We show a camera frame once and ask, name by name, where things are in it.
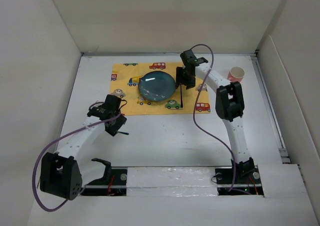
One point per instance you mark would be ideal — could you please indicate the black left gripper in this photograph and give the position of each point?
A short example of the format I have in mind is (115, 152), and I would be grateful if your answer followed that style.
(113, 130)

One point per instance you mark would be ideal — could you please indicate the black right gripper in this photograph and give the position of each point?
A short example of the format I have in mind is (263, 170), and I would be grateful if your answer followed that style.
(179, 79)

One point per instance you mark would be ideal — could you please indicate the purple metal spoon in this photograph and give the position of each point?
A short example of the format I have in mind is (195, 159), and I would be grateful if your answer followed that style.
(181, 96)

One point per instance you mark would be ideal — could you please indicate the dark teal ceramic plate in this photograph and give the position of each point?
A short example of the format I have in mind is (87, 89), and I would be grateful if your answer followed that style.
(156, 86)

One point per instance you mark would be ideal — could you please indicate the yellow cartoon car placemat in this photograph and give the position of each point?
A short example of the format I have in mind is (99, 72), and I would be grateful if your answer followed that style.
(124, 84)

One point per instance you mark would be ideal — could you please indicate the pink paper cup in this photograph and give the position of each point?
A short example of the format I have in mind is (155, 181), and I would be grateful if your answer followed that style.
(236, 74)

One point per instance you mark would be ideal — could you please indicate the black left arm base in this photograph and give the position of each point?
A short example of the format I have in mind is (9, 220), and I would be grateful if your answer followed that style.
(100, 178)

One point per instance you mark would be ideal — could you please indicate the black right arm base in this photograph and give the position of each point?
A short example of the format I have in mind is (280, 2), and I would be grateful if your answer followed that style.
(247, 185)

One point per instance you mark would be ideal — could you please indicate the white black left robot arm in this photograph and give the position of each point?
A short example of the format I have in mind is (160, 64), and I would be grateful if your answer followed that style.
(61, 173)

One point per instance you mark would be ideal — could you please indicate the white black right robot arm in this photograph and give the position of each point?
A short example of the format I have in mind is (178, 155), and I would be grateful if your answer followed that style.
(229, 105)

